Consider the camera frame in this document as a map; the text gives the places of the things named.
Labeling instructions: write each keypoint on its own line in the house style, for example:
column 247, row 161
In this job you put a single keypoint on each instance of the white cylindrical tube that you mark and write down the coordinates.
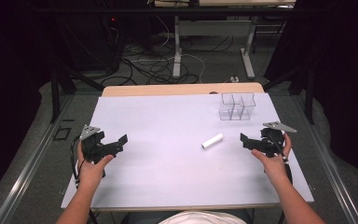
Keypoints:
column 212, row 141

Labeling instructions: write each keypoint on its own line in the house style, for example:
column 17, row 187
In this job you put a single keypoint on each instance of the white power strip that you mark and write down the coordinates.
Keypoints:
column 234, row 79

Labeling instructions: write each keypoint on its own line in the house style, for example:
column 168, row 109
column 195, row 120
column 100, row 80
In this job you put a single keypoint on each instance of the clear acrylic compartment organizer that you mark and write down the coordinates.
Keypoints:
column 236, row 107

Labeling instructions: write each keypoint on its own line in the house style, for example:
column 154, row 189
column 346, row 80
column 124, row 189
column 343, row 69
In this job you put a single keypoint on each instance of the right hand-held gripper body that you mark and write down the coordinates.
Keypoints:
column 272, row 141

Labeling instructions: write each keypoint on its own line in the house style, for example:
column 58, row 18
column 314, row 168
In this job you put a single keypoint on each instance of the person's left hand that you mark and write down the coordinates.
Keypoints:
column 90, row 172

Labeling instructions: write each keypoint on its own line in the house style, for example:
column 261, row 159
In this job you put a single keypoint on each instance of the person's right hand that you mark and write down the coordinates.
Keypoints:
column 273, row 168

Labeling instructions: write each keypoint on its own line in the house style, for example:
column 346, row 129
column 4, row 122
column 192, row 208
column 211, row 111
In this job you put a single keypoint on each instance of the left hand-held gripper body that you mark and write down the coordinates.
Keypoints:
column 93, row 146

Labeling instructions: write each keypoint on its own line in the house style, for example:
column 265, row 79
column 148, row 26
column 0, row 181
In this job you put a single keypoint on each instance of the person's white shirt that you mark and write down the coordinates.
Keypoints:
column 202, row 218

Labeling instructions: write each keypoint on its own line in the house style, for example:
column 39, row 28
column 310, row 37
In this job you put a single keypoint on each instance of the black metal stand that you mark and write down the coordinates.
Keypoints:
column 57, row 90
column 304, row 84

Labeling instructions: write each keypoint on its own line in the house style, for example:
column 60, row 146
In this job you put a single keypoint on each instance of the black computer with red light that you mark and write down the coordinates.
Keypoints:
column 113, row 40

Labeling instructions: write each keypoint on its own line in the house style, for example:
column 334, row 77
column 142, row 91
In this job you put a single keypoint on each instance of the white table cover sheet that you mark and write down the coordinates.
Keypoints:
column 174, row 155

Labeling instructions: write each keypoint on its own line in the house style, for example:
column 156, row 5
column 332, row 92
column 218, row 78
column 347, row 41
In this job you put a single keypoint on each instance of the black rectangular floor frame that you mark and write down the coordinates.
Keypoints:
column 62, row 133

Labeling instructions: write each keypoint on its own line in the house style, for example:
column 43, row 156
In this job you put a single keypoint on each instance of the white metal desk frame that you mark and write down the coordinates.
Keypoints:
column 177, row 46

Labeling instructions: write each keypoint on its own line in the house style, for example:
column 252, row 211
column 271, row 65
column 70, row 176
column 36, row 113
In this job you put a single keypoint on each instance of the silver metal floor rail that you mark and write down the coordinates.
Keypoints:
column 329, row 168
column 28, row 168

